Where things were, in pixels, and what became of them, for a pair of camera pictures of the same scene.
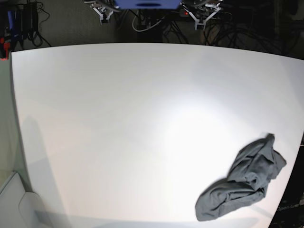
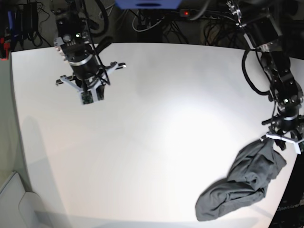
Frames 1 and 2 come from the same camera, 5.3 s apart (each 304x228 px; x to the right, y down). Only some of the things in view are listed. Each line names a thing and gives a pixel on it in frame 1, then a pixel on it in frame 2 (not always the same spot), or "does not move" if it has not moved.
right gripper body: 201,23 to 291,130
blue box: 148,4 does not move
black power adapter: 30,17 does not move
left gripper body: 103,13 to 93,89
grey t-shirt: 256,165 does not move
